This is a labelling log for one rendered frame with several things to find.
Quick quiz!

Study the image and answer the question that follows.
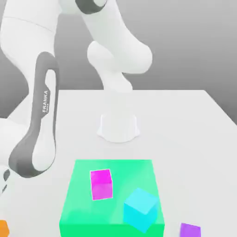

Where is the small purple cube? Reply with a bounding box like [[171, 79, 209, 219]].
[[180, 223, 201, 237]]

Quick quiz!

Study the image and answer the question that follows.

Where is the small cyan cube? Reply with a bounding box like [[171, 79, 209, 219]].
[[123, 187, 159, 234]]

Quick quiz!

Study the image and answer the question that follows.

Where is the large green box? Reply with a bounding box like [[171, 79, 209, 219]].
[[59, 159, 165, 237]]

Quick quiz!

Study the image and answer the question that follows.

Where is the small magenta cube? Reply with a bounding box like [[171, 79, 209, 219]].
[[90, 168, 114, 201]]

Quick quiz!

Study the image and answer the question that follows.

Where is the small orange cube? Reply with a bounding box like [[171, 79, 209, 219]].
[[0, 220, 10, 237]]

